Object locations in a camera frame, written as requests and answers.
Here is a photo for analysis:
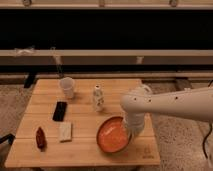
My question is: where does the white patterned small bottle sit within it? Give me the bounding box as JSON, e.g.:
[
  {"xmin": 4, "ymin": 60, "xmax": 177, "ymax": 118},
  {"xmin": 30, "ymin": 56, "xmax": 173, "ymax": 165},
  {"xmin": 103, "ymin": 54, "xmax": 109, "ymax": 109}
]
[{"xmin": 93, "ymin": 85, "xmax": 104, "ymax": 112}]

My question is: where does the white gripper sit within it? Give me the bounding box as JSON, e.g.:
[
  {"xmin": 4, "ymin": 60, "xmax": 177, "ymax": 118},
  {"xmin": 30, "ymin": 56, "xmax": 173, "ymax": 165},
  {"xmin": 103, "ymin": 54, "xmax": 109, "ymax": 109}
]
[{"xmin": 124, "ymin": 113, "xmax": 145, "ymax": 137}]

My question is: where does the black cable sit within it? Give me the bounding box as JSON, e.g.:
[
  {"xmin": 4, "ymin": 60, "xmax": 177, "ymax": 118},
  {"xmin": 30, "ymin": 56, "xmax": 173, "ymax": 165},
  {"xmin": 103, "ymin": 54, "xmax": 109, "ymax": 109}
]
[{"xmin": 201, "ymin": 122, "xmax": 213, "ymax": 161}]

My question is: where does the dark red chili pepper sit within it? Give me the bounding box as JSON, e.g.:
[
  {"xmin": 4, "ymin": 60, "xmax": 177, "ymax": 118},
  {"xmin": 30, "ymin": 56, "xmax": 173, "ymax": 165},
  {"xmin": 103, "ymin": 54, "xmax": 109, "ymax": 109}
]
[{"xmin": 36, "ymin": 127, "xmax": 47, "ymax": 151}]

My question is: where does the white rectangular sponge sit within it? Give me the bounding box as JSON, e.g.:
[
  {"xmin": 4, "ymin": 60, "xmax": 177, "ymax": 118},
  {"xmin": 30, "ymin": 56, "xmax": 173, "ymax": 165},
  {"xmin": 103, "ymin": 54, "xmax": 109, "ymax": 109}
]
[{"xmin": 59, "ymin": 122, "xmax": 72, "ymax": 142}]

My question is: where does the black rectangular box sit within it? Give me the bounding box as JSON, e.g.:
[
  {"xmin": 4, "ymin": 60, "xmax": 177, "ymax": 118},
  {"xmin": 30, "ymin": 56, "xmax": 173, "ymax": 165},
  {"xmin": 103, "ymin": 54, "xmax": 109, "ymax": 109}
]
[{"xmin": 53, "ymin": 101, "xmax": 67, "ymax": 121}]

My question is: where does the clear plastic cup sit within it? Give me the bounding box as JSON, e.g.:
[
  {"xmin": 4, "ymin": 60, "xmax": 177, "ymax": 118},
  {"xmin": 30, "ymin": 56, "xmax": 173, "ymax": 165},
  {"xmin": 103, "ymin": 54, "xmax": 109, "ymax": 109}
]
[{"xmin": 59, "ymin": 77, "xmax": 75, "ymax": 99}]

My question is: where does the wooden table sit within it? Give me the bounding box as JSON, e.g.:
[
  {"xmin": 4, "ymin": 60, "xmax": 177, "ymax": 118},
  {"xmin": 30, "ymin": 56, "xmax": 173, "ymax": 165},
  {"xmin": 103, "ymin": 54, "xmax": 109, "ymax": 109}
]
[{"xmin": 5, "ymin": 79, "xmax": 160, "ymax": 168}]

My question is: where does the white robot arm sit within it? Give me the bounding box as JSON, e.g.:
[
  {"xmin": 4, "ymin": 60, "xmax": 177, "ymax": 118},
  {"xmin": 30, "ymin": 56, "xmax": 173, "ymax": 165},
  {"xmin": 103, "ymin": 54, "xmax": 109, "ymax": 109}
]
[{"xmin": 120, "ymin": 84, "xmax": 213, "ymax": 136}]

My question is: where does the black clamp at left edge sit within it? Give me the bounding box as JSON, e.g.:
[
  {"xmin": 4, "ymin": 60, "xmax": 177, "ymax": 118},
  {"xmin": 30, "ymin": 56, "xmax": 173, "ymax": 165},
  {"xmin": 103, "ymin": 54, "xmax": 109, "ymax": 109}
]
[{"xmin": 0, "ymin": 134, "xmax": 15, "ymax": 145}]

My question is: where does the orange ceramic bowl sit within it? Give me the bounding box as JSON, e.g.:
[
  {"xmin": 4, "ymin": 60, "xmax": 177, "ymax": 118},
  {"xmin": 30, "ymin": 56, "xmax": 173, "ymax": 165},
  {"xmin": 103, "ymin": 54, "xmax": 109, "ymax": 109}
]
[{"xmin": 96, "ymin": 116, "xmax": 132, "ymax": 153}]

